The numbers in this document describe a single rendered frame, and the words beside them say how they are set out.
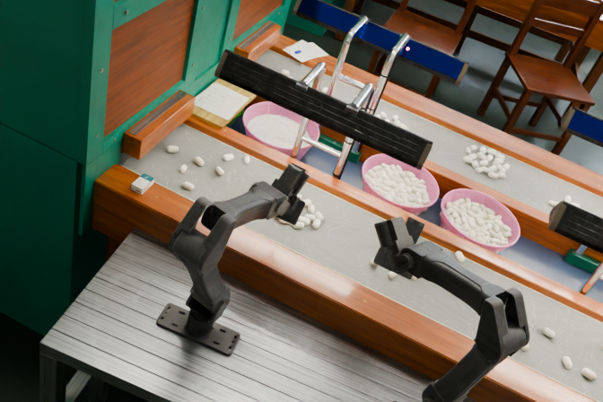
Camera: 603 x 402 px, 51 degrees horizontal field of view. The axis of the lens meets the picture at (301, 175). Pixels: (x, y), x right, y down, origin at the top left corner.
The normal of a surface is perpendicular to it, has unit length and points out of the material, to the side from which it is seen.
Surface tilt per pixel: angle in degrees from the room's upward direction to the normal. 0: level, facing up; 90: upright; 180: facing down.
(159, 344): 0
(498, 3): 90
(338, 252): 0
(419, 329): 0
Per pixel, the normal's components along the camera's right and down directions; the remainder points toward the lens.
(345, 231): 0.26, -0.75
